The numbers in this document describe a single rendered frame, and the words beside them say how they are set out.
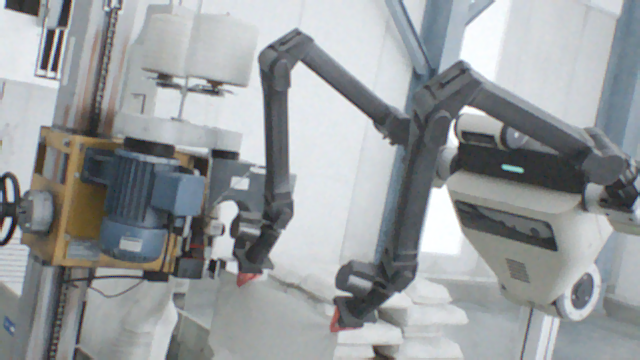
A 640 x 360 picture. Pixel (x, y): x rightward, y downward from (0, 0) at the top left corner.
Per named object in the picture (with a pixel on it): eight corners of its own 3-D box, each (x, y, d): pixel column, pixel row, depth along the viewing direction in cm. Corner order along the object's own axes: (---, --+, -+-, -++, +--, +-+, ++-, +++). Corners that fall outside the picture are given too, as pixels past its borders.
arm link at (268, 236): (286, 233, 208) (280, 219, 212) (263, 228, 205) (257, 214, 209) (274, 254, 211) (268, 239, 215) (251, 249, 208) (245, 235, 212)
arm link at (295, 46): (303, 24, 185) (286, 13, 193) (266, 72, 186) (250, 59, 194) (423, 127, 210) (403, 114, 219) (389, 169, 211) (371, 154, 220)
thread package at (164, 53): (202, 84, 221) (213, 21, 220) (153, 73, 212) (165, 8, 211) (175, 80, 232) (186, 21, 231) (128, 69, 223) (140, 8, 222)
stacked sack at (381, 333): (406, 349, 520) (410, 326, 519) (328, 351, 476) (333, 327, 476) (361, 328, 552) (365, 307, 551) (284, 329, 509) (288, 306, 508)
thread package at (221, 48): (261, 94, 201) (274, 24, 200) (202, 81, 190) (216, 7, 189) (225, 89, 213) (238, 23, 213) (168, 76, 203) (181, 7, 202)
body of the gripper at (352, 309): (330, 299, 181) (349, 282, 177) (364, 300, 188) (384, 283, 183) (339, 325, 178) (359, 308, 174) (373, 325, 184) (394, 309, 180)
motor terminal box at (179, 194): (198, 226, 192) (208, 177, 191) (172, 226, 183) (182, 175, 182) (170, 218, 195) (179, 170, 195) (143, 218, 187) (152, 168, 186)
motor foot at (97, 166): (141, 194, 198) (148, 158, 197) (95, 188, 190) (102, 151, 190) (125, 187, 205) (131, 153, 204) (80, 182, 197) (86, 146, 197)
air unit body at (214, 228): (218, 265, 218) (230, 207, 217) (203, 264, 215) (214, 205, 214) (210, 261, 221) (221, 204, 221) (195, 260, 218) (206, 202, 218)
